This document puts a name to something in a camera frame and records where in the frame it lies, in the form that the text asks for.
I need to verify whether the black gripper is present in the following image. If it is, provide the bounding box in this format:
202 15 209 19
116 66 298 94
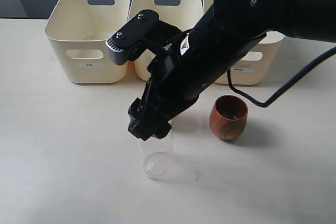
143 7 266 138

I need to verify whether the clear plastic bottle white cap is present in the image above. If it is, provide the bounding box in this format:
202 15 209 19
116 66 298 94
137 131 174 180

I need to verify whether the brown wooden cup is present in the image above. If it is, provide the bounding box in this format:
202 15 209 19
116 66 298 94
209 95 248 142

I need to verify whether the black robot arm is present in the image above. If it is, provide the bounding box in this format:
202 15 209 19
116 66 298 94
128 0 335 140

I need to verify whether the white label left bin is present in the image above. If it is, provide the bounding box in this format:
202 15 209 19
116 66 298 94
75 62 104 68

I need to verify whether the white label bin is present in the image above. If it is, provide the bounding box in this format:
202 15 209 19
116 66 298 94
75 62 104 68
230 68 255 72

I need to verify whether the white label right bin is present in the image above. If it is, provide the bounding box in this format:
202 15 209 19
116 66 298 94
230 68 255 72

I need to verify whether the right cream plastic bin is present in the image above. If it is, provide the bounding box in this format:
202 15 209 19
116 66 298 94
202 0 286 86

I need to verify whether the cream plastic bin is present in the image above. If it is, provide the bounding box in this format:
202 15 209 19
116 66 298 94
202 0 286 86
127 0 205 82
45 0 130 84

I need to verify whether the left cream plastic bin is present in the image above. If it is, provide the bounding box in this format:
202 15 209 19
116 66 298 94
45 0 130 84

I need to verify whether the middle cream plastic bin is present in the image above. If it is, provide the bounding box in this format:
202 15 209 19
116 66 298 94
127 0 205 82

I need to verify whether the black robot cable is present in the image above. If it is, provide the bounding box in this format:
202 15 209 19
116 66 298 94
227 47 336 109

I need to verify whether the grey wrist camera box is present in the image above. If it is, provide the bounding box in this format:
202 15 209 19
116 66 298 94
106 9 163 66

